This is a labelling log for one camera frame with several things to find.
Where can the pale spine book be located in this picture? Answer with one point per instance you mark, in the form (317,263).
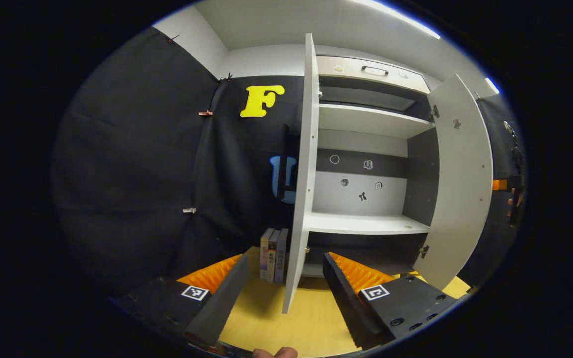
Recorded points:
(265,253)

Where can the blue grey spine book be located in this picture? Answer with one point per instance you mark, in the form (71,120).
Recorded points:
(282,256)

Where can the white grey cabinet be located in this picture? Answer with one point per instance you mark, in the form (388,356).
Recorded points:
(356,194)

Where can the dark grey spine book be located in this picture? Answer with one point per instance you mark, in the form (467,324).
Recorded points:
(273,258)

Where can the red clip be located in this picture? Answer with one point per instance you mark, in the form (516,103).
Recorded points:
(206,113)

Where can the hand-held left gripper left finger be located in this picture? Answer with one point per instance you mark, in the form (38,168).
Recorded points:
(227,298)

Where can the white cabinet shelf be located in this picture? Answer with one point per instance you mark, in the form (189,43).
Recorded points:
(366,119)
(361,223)

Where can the long ceiling light panel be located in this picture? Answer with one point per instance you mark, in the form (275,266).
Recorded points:
(401,19)

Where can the small ceiling light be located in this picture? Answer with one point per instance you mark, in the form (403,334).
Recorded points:
(493,85)

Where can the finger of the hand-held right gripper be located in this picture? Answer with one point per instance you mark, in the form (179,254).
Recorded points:
(499,185)

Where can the beige cabinet drawer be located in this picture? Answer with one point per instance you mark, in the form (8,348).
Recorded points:
(346,67)

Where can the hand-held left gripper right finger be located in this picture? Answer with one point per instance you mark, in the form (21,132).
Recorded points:
(346,298)

